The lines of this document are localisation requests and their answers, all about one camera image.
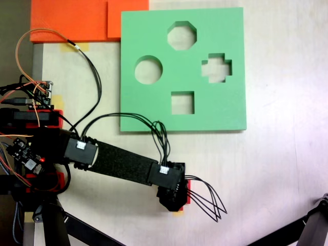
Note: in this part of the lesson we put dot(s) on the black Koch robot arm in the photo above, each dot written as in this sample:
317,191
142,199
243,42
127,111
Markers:
120,161

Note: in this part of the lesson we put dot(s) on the green shape hole board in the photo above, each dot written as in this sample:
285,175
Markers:
153,115

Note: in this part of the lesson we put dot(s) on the large orange flat block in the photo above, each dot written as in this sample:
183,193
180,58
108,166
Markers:
66,20

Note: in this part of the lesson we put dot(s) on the yellow tape with black line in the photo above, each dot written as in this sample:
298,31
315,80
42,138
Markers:
178,214

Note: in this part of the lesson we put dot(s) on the yellow tape piece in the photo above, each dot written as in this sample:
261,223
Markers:
83,46
58,98
28,217

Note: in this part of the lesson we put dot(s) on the black circuit board with coil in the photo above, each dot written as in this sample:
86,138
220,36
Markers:
23,153

